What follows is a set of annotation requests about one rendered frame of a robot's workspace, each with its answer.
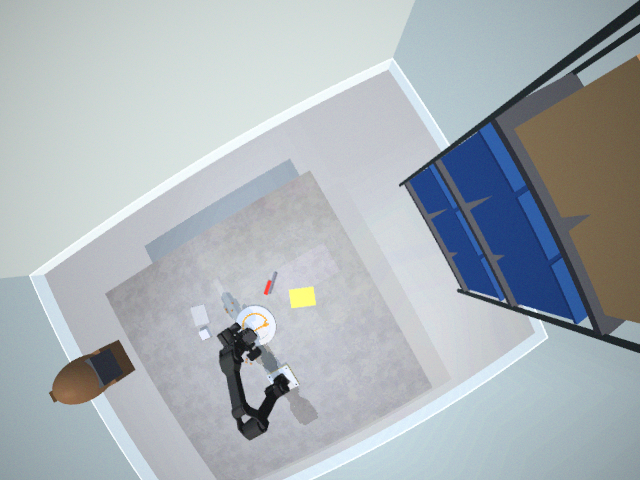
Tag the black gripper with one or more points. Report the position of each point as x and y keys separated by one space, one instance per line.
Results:
x=254 y=353

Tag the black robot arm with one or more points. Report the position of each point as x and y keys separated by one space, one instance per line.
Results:
x=230 y=362

